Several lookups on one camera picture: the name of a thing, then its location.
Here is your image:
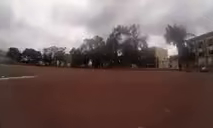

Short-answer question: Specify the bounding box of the long multi-storey building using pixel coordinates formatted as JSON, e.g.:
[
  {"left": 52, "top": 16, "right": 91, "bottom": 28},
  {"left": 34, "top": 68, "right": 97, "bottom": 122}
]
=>
[{"left": 185, "top": 29, "right": 213, "bottom": 72}]

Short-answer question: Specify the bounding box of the red running track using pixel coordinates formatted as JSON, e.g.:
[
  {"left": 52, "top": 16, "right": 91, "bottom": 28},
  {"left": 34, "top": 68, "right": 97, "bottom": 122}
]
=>
[{"left": 0, "top": 65, "right": 213, "bottom": 128}]

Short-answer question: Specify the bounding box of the grass field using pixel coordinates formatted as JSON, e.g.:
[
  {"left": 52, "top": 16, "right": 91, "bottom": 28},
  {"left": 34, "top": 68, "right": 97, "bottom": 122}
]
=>
[{"left": 0, "top": 63, "right": 48, "bottom": 80}]

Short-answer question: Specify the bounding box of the row of trees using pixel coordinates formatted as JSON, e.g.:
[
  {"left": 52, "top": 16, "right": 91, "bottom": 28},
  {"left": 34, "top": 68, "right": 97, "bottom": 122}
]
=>
[{"left": 6, "top": 23, "right": 150, "bottom": 70}]

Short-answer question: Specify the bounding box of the pale building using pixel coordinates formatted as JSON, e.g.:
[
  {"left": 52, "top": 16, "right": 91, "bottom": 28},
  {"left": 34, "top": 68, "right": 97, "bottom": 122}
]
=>
[{"left": 145, "top": 46, "right": 170, "bottom": 70}]

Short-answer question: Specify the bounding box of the tall tree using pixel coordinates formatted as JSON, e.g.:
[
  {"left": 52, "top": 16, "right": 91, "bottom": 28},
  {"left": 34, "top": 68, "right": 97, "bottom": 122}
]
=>
[{"left": 163, "top": 23, "right": 196, "bottom": 71}]

